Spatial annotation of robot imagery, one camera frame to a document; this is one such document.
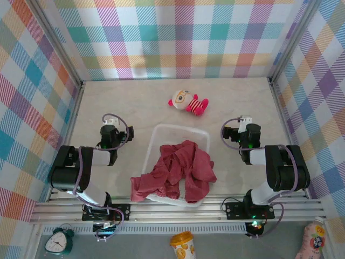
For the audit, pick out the aluminium frame post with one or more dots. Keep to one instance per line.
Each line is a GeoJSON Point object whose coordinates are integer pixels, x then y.
{"type": "Point", "coordinates": [58, 43]}
{"type": "Point", "coordinates": [292, 40]}

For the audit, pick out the plush doll with glasses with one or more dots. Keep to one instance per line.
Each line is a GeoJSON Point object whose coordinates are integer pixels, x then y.
{"type": "Point", "coordinates": [183, 101]}

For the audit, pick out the white plastic basket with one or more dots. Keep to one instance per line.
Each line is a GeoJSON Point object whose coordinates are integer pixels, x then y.
{"type": "Point", "coordinates": [175, 132]}

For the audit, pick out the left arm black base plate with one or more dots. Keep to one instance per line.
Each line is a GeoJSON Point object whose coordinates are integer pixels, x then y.
{"type": "Point", "coordinates": [121, 211]}

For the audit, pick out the pink drink bottle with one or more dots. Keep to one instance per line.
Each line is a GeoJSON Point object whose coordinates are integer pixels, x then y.
{"type": "Point", "coordinates": [312, 241]}

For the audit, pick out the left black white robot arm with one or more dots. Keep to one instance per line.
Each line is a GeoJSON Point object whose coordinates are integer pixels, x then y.
{"type": "Point", "coordinates": [64, 172]}

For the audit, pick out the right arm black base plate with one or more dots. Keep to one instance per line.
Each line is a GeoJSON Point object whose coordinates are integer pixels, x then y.
{"type": "Point", "coordinates": [234, 210]}

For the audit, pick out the aluminium frame rail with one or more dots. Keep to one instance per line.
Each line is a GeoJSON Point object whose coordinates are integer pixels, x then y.
{"type": "Point", "coordinates": [175, 213]}

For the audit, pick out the yellow lidded snack cup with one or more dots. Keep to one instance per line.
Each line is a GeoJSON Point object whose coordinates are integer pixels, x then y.
{"type": "Point", "coordinates": [183, 244]}

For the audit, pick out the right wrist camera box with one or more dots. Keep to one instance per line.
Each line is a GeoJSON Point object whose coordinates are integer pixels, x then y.
{"type": "Point", "coordinates": [245, 121]}

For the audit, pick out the green alarm clock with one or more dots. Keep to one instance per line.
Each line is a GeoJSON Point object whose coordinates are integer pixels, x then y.
{"type": "Point", "coordinates": [58, 241]}

